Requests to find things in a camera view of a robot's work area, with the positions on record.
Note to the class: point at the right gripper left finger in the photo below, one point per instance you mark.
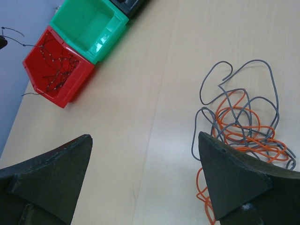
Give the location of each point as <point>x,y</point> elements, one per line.
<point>44,190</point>

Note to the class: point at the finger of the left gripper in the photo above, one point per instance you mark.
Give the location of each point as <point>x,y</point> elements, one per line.
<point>3,42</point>

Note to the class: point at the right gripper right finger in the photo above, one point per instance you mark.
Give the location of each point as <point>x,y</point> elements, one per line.
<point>245,190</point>

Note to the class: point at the red plastic bin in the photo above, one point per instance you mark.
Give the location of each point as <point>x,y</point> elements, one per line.
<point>56,71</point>

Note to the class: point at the green plastic bin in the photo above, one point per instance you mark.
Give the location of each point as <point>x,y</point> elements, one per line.
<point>91,27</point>

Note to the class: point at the black plastic bin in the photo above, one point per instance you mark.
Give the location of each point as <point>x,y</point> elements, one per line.
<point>130,8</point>

